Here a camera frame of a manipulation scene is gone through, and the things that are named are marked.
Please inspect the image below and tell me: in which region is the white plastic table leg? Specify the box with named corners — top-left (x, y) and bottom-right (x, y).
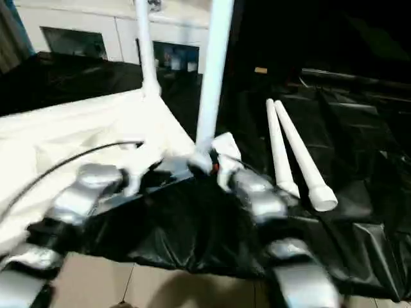
top-left (273, 99), bottom-right (339, 213)
top-left (134, 0), bottom-right (162, 98)
top-left (265, 98), bottom-right (302, 200)
top-left (195, 0), bottom-right (236, 168)

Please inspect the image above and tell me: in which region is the white plastic table top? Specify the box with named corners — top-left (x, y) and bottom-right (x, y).
top-left (0, 85), bottom-right (207, 261)

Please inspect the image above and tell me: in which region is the black work mat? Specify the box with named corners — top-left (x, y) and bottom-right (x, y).
top-left (0, 51), bottom-right (411, 302)

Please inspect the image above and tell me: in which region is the dark low shelf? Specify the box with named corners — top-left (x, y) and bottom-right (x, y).
top-left (300, 68), bottom-right (411, 87)

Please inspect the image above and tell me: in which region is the white glass-door cabinet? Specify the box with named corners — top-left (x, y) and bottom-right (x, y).
top-left (13, 0), bottom-right (210, 71)

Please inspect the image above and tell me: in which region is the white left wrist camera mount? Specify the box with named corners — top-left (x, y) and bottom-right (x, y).
top-left (119, 143), bottom-right (164, 197)

